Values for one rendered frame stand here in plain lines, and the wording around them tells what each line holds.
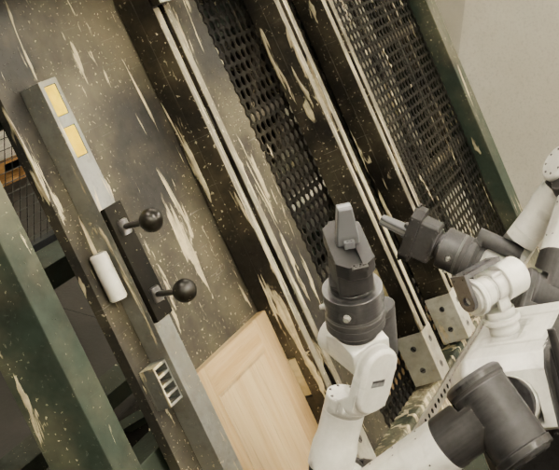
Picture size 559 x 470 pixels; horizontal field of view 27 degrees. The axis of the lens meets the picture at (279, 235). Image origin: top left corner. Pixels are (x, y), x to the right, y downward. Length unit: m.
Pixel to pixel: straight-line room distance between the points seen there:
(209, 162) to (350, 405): 0.62
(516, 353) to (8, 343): 0.79
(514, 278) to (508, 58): 3.84
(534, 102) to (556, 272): 3.63
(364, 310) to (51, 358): 0.45
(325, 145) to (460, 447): 1.00
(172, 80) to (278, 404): 0.63
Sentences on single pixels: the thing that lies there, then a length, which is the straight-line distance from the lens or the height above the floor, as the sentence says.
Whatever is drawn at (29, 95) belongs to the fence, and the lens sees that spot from 1.88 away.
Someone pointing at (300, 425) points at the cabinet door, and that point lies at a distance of 2.22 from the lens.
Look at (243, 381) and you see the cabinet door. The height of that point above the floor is 1.18.
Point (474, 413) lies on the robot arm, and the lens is 1.79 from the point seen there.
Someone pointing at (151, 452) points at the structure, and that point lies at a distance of 1.94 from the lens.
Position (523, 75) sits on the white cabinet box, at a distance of 5.77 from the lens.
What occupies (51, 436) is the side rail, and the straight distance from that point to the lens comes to 1.75.
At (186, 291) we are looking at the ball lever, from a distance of 1.78.
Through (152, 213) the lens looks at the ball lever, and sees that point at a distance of 1.77.
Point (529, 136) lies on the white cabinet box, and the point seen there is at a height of 0.60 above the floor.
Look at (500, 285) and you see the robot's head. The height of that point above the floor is 1.43.
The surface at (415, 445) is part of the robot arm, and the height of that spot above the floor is 1.25.
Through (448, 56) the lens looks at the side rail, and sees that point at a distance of 3.55.
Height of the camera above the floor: 2.20
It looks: 22 degrees down
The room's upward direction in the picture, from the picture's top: 4 degrees clockwise
